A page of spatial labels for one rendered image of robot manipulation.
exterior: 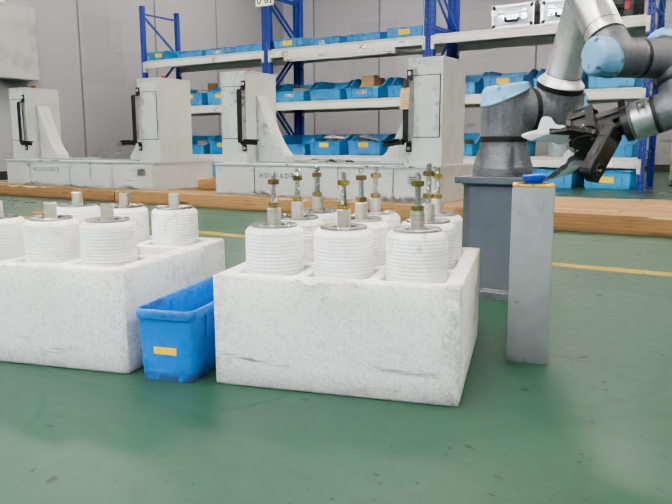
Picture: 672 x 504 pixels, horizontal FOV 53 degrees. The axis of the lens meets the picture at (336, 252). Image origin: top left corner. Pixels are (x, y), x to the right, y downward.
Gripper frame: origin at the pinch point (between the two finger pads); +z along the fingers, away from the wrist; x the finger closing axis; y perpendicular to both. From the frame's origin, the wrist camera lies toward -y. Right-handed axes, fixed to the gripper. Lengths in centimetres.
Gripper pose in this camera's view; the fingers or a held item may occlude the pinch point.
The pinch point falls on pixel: (534, 160)
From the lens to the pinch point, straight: 152.4
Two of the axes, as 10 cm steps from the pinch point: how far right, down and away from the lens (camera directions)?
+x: -5.7, -5.1, -6.4
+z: -8.1, 2.3, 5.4
